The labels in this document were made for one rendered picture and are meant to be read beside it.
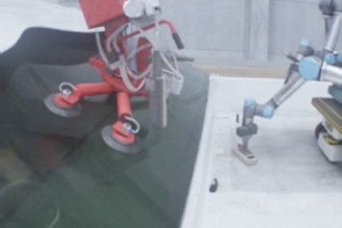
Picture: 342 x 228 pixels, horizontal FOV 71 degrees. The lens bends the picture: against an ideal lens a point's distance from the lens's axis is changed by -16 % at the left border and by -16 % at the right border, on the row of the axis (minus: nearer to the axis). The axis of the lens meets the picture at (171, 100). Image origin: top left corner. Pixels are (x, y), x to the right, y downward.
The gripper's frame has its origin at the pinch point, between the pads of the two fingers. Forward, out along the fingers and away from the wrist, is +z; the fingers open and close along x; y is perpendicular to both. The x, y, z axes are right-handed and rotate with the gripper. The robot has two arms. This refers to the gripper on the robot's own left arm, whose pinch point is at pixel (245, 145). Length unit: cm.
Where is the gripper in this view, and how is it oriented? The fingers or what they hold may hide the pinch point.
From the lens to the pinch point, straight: 179.8
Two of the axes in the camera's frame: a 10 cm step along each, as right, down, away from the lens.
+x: -9.6, 0.9, -2.8
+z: 0.0, 9.5, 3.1
